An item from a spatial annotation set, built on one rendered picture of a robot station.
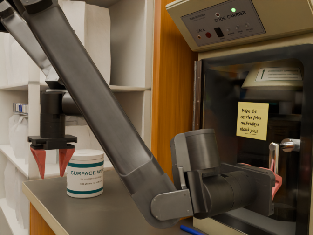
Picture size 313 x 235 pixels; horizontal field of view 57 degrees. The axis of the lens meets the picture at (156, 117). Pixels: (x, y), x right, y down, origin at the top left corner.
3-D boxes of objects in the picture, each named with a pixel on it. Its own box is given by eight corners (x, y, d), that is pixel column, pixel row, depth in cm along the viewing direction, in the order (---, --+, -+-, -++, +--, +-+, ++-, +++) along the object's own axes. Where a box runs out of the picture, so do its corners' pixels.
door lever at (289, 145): (292, 189, 55) (279, 185, 57) (295, 139, 54) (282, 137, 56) (275, 193, 52) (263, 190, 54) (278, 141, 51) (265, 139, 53)
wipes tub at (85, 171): (94, 185, 115) (95, 148, 114) (109, 194, 104) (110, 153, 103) (61, 190, 107) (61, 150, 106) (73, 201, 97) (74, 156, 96)
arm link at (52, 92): (50, 89, 73) (35, 88, 67) (74, 90, 71) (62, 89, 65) (49, 116, 73) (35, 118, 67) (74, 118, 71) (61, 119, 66)
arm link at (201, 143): (146, 216, 46) (153, 223, 38) (136, 144, 48) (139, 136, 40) (217, 203, 48) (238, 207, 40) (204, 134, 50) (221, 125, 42)
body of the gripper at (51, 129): (78, 145, 70) (78, 114, 70) (33, 147, 64) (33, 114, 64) (69, 141, 76) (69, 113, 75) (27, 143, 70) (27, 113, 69)
